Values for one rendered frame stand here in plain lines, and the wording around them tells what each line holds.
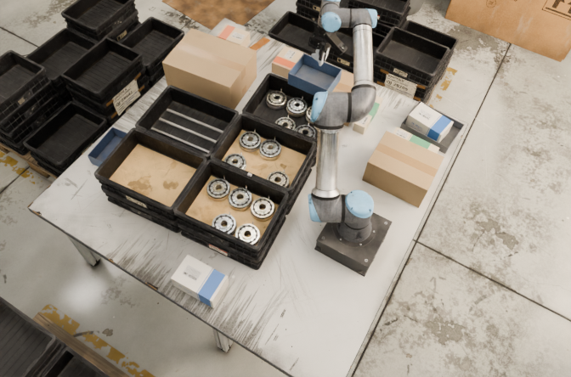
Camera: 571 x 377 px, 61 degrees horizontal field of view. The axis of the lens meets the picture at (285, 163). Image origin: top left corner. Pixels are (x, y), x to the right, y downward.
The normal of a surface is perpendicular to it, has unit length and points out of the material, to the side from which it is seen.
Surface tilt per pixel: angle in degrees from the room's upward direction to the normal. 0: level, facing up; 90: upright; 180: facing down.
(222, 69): 0
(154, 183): 0
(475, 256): 0
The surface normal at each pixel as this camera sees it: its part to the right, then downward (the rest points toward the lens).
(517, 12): -0.47, 0.52
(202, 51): 0.04, -0.57
